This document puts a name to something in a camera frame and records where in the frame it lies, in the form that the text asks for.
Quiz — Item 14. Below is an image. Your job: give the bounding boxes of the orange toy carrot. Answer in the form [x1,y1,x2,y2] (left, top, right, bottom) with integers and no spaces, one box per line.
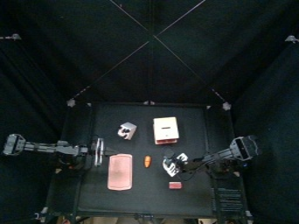
[143,155,153,169]

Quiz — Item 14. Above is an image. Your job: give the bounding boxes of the pink rectangular tray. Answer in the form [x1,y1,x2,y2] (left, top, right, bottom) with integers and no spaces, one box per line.
[107,153,135,192]

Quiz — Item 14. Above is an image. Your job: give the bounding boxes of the white pink toy box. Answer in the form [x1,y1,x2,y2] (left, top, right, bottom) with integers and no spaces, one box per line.
[152,116,181,145]

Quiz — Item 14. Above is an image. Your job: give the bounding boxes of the grey white toy block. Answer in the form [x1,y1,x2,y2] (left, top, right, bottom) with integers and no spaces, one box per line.
[116,122,139,141]

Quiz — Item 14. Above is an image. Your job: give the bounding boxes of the thin diagonal brace wire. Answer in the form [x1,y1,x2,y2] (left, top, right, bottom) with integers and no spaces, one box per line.
[71,0,208,100]
[107,0,228,103]

